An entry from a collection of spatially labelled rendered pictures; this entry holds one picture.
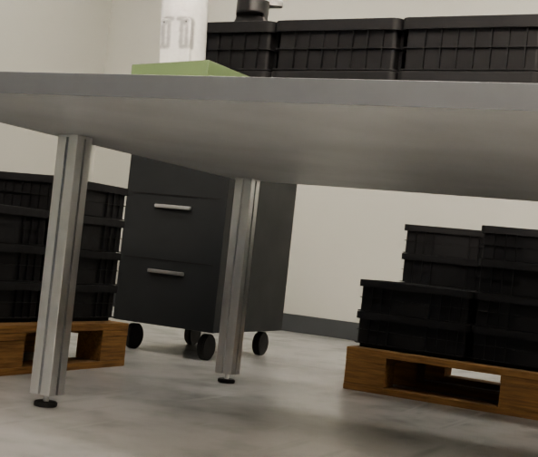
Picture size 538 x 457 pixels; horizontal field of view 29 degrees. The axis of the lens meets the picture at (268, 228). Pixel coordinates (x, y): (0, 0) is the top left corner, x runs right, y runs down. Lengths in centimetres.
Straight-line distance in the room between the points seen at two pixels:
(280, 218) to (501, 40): 235
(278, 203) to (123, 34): 279
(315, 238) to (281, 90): 434
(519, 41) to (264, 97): 62
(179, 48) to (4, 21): 410
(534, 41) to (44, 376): 136
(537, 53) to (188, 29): 67
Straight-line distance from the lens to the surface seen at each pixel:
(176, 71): 201
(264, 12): 243
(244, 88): 168
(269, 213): 422
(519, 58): 208
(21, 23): 622
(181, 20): 207
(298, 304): 599
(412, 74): 214
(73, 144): 256
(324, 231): 594
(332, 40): 224
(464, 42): 212
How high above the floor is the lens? 42
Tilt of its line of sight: 1 degrees up
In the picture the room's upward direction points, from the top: 6 degrees clockwise
